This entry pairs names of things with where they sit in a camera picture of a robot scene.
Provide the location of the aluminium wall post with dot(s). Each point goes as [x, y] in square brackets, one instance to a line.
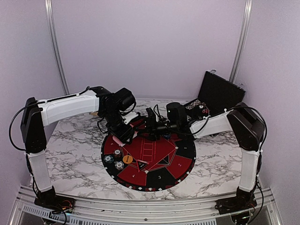
[55, 45]
[242, 39]

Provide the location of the aluminium front rail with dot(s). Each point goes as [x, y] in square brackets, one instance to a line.
[191, 211]

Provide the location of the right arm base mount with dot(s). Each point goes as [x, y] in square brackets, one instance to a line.
[241, 201]

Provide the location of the black triangular button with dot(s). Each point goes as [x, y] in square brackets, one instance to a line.
[141, 164]

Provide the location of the orange round blind button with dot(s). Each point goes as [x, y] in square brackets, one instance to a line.
[127, 159]

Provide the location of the round red black poker mat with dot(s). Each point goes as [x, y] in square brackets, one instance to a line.
[170, 162]

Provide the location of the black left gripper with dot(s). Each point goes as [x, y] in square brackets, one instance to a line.
[123, 134]

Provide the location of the right aluminium wall post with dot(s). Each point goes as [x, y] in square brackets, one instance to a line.
[242, 39]

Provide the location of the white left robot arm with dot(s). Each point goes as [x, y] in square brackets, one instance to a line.
[37, 115]

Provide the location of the small orange black chip pile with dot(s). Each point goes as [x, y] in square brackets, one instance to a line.
[117, 153]

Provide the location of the black poker chip case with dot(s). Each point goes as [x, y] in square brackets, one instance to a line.
[216, 94]

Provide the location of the left aluminium wall post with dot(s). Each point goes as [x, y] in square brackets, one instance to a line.
[55, 45]

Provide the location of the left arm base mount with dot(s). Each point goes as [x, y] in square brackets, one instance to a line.
[50, 200]

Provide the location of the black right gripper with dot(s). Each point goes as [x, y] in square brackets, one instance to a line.
[150, 129]

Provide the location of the red playing card deck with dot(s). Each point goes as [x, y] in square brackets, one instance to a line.
[120, 143]

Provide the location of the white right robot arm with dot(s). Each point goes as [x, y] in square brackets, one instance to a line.
[246, 123]

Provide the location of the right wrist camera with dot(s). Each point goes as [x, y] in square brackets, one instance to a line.
[152, 117]

